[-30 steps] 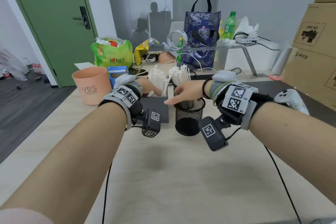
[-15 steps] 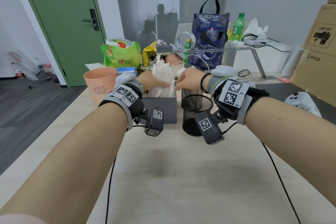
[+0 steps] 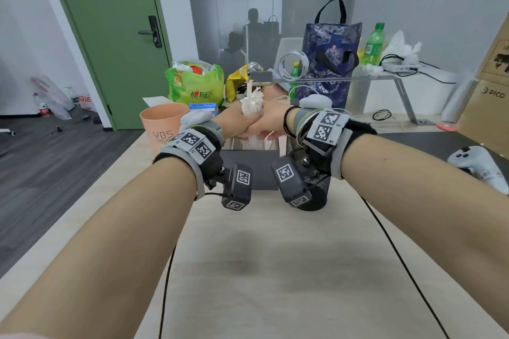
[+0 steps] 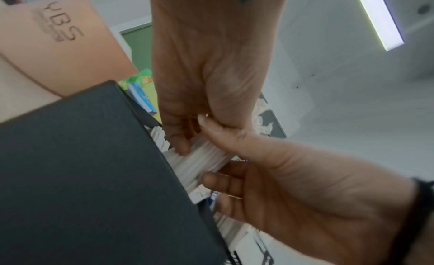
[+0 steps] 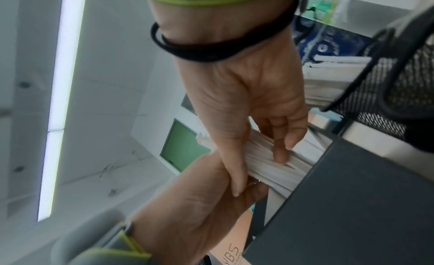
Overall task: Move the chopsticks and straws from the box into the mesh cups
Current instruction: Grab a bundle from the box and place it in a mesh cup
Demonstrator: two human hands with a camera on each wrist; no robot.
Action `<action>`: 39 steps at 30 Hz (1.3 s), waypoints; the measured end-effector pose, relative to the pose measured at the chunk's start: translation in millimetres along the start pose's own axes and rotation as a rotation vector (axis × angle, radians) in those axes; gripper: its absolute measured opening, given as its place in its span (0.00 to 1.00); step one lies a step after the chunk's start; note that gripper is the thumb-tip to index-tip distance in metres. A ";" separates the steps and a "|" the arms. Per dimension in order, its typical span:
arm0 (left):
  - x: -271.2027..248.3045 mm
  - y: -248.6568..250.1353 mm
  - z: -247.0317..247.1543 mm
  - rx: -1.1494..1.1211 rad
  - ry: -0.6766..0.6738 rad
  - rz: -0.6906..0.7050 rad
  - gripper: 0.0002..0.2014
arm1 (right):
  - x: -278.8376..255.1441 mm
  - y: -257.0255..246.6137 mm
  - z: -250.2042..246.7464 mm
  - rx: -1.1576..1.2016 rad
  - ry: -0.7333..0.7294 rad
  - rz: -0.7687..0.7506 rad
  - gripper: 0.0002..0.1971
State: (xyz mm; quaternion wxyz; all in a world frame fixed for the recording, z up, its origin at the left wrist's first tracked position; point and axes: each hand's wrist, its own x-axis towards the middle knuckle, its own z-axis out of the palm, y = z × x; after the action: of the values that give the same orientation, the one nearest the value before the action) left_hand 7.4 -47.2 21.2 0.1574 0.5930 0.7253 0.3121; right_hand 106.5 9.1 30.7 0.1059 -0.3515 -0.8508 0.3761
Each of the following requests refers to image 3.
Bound white crumpled plastic bag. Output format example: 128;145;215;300
384;30;423;65

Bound black bracelet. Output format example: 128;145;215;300
283;105;302;138

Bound person's left hand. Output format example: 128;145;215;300
214;102;259;140

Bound person's left forearm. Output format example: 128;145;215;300
0;156;198;339

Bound green soda bottle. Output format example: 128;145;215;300
361;23;387;67

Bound dark grey wrist camera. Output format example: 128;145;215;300
271;155;313;208
221;163;253;211

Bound black power cable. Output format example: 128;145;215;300
378;53;458;85

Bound clear tape roll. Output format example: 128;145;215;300
277;50;310;81

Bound white bag red print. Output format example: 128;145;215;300
77;94;98;113

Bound grey smartphone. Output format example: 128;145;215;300
248;70;274;86

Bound person's right hand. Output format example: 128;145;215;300
238;101;293;141

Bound translucent plastic bag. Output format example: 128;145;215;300
31;74;74;121

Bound green door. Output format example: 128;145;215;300
39;0;174;131

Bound white power hub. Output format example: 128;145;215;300
381;63;422;73

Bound green plastic bag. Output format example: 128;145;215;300
165;60;225;106

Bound white low cabinet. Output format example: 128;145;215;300
349;68;470;115

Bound white game controller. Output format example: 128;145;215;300
447;145;509;195

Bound clear acrylic desk riser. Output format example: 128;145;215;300
274;68;436;126

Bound yellow snack bag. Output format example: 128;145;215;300
225;63;263;103

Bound blue tissue box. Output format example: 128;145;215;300
189;102;220;117

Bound blue patterned tote bag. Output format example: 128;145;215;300
296;0;363;109

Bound white paper sheet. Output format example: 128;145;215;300
142;96;172;108

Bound small green bottle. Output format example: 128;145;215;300
289;61;300;93

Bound large brown cardboard box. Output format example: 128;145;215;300
477;13;509;87
455;78;509;157

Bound pink plastic bin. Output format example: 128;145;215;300
139;102;190;157

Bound black door lock handle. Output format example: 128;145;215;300
138;15;163;49

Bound black desk mat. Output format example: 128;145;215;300
378;131;509;192

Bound white wrist tracker puck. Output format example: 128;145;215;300
179;110;214;131
299;94;333;110

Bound bottle with red label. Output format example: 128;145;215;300
33;92;51;118

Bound black camera cable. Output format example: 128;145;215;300
158;191;225;339
359;195;450;339

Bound black wrist band marker plates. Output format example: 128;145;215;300
153;120;225;200
294;109;379;181

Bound black mesh cup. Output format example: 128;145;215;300
285;135;331;212

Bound dark grey box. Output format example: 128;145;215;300
220;134;280;192

